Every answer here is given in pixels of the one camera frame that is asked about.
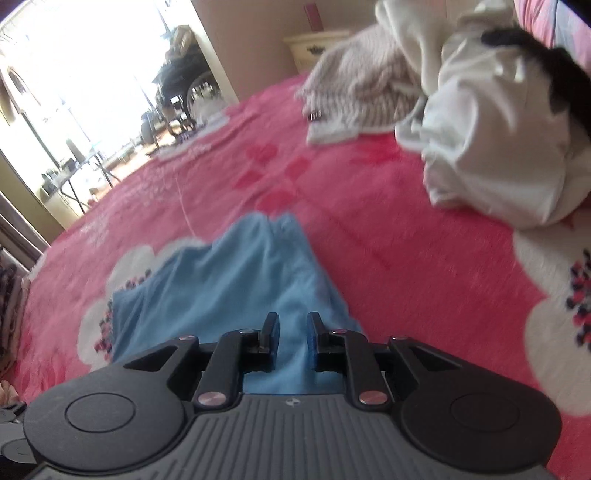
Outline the black wheelchair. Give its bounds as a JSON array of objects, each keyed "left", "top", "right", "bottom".
[{"left": 139, "top": 25, "right": 220, "bottom": 139}]

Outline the brown coat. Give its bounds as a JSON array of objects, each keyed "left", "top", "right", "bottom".
[{"left": 161, "top": 25, "right": 204, "bottom": 61}]

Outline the cream nightstand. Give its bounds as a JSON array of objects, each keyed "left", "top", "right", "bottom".
[{"left": 283, "top": 29, "right": 352, "bottom": 73}]

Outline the stack of folded clothes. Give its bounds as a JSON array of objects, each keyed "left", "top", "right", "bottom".
[{"left": 0, "top": 244, "right": 31, "bottom": 374}]

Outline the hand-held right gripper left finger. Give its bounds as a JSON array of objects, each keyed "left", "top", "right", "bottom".
[{"left": 124, "top": 311, "right": 281, "bottom": 409}]

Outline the pink patterned quilt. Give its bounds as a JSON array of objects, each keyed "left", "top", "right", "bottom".
[{"left": 513, "top": 0, "right": 591, "bottom": 63}]

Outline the folding table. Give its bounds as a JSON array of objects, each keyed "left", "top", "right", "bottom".
[{"left": 39, "top": 138, "right": 118, "bottom": 215}]

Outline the blue t-shirt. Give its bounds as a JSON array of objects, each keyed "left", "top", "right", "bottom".
[{"left": 108, "top": 211, "right": 365, "bottom": 395}]

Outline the dark cloth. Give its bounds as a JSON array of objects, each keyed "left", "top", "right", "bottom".
[{"left": 480, "top": 27, "right": 591, "bottom": 121}]

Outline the white garment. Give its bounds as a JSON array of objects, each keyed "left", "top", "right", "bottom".
[{"left": 376, "top": 0, "right": 591, "bottom": 229}]

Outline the pale knit sweater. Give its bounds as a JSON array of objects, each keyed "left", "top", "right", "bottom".
[{"left": 295, "top": 23, "right": 428, "bottom": 146}]

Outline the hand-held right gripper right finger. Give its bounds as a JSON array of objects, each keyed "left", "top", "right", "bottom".
[{"left": 307, "top": 311, "right": 462, "bottom": 408}]

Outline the red floral blanket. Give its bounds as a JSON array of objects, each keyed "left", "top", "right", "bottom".
[{"left": 9, "top": 74, "right": 591, "bottom": 467}]

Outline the white plastic bag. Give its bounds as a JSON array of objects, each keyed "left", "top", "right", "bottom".
[{"left": 189, "top": 90, "right": 230, "bottom": 127}]

